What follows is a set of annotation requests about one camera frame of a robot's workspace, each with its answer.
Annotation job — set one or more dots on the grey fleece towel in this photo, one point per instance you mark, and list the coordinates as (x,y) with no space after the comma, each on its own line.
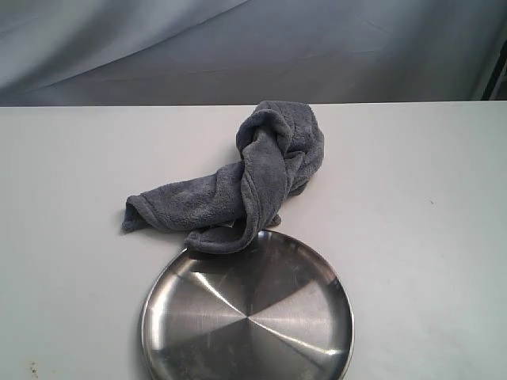
(281,148)

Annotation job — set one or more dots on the round stainless steel plate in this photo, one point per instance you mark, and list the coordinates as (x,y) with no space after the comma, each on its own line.
(274,310)

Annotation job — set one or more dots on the grey backdrop cloth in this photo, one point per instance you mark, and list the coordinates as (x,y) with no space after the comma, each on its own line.
(76,53)

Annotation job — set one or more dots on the dark stand at right edge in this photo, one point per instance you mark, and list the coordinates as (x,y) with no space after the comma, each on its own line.
(496,80)

